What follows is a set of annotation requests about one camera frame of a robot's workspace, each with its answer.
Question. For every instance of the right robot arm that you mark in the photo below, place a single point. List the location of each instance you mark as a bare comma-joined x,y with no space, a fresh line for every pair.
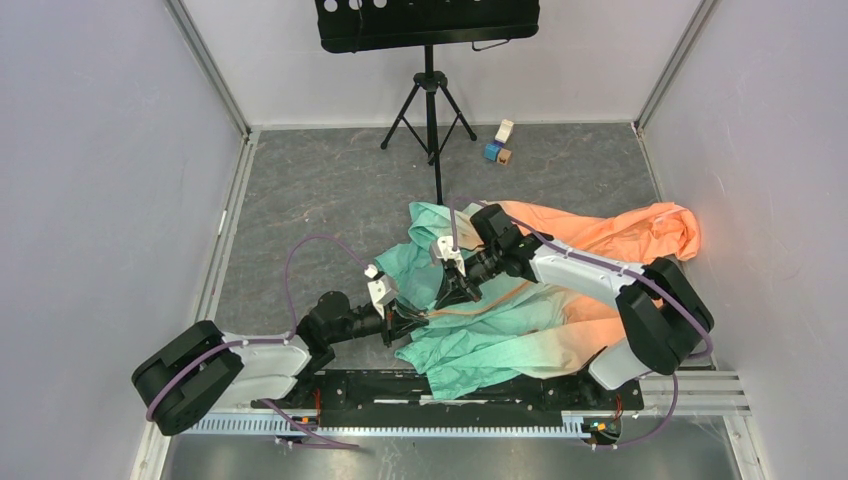
664,320

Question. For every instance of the white toy block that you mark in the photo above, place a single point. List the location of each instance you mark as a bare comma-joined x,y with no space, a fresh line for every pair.
504,132

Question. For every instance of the black music stand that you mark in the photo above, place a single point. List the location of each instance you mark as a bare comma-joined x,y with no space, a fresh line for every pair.
430,112

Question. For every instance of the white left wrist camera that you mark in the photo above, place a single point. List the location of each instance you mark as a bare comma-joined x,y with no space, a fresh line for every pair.
382,289

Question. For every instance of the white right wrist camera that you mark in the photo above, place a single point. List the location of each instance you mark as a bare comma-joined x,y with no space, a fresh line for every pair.
445,251

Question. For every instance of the blue toy cube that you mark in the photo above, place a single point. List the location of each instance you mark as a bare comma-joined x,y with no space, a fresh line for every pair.
491,152

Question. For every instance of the grey slotted cable duct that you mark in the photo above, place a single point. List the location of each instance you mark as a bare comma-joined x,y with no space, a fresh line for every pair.
272,424

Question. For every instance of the brown wooden toy cube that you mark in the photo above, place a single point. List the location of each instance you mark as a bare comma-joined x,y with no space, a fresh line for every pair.
504,156

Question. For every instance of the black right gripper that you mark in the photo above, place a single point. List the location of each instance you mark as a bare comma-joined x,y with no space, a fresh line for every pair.
450,290

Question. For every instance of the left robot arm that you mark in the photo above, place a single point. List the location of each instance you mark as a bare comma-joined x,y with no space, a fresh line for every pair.
205,368

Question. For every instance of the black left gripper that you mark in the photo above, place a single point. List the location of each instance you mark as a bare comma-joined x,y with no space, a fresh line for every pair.
397,331

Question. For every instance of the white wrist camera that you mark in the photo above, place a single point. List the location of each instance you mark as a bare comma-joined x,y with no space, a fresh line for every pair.
382,289
445,251

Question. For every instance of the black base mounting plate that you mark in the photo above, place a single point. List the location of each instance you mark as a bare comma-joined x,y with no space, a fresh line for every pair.
403,398

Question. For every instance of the green and orange jacket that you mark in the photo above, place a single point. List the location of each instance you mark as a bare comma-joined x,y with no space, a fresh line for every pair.
519,327

